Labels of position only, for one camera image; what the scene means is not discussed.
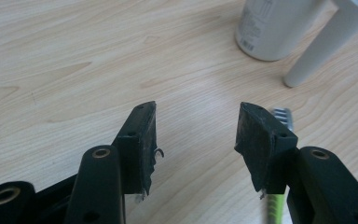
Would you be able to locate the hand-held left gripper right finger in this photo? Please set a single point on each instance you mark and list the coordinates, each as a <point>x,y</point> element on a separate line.
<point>262,146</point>

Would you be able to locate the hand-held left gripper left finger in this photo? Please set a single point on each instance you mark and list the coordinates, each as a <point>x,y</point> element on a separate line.
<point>135,155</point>

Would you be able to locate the tall white cup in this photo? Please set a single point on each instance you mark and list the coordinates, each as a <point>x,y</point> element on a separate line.
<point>326,46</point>

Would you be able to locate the white plastic bottle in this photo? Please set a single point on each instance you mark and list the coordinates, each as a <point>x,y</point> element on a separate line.
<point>268,28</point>

